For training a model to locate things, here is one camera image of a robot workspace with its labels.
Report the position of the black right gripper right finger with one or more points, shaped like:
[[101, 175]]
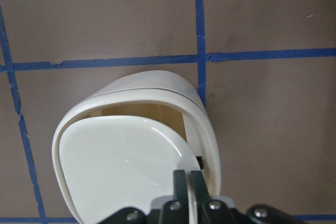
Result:
[[211, 209]]

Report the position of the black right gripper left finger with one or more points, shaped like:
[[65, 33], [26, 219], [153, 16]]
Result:
[[172, 208]]

